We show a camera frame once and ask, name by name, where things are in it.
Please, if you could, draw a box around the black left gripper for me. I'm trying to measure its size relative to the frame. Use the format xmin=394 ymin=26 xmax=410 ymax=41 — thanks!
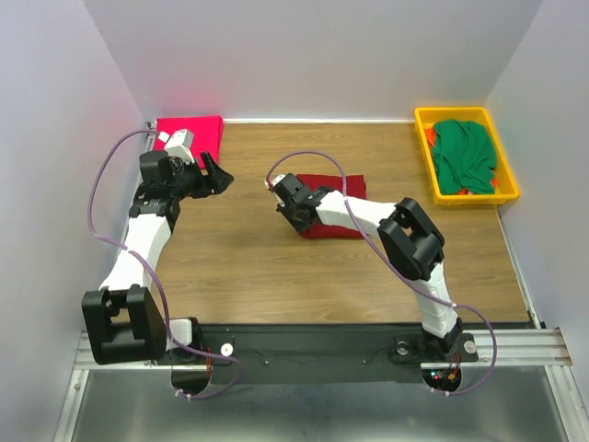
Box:
xmin=168 ymin=152 xmax=235 ymax=201

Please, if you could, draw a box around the dark red t shirt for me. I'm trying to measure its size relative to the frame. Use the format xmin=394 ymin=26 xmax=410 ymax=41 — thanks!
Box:
xmin=296 ymin=174 xmax=366 ymax=239

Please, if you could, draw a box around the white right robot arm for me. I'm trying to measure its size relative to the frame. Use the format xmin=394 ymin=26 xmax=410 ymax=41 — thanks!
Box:
xmin=266 ymin=173 xmax=463 ymax=359

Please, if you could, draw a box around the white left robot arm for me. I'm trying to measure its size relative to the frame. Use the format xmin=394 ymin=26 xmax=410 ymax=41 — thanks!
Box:
xmin=81 ymin=150 xmax=234 ymax=365

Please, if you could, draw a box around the folded pink t shirt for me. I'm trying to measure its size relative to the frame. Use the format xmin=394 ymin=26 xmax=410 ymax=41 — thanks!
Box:
xmin=156 ymin=115 xmax=224 ymax=169

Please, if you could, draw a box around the orange t shirt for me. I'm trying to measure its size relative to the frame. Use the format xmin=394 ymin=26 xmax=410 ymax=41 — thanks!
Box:
xmin=424 ymin=127 xmax=437 ymax=148

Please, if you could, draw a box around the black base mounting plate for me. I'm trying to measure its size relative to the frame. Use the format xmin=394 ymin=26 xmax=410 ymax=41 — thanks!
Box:
xmin=157 ymin=323 xmax=479 ymax=396

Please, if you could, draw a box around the green t shirt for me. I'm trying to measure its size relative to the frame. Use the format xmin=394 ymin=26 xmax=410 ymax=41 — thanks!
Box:
xmin=431 ymin=119 xmax=497 ymax=195

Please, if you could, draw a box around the yellow plastic bin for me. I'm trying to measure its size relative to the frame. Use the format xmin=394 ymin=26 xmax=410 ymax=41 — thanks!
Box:
xmin=414 ymin=106 xmax=519 ymax=206

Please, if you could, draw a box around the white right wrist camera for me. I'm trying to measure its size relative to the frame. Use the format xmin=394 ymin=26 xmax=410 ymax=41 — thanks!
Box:
xmin=264 ymin=174 xmax=285 ymax=192

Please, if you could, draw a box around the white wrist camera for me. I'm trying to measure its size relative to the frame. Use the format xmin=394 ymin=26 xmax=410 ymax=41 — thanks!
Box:
xmin=157 ymin=129 xmax=195 ymax=165
xmin=264 ymin=174 xmax=285 ymax=192

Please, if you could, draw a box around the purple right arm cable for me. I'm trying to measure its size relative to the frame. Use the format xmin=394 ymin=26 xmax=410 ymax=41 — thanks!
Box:
xmin=265 ymin=150 xmax=498 ymax=398

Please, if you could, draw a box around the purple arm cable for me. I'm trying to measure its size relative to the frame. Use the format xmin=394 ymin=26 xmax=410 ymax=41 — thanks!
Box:
xmin=86 ymin=128 xmax=243 ymax=401
xmin=265 ymin=150 xmax=498 ymax=398

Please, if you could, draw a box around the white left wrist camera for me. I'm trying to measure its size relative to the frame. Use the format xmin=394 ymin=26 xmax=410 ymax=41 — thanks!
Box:
xmin=157 ymin=129 xmax=195 ymax=165

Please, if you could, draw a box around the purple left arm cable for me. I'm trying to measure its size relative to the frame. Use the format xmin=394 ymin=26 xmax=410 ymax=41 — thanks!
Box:
xmin=86 ymin=128 xmax=243 ymax=401

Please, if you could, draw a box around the aluminium frame rail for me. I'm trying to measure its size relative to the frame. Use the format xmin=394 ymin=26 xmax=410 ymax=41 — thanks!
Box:
xmin=74 ymin=329 xmax=572 ymax=370

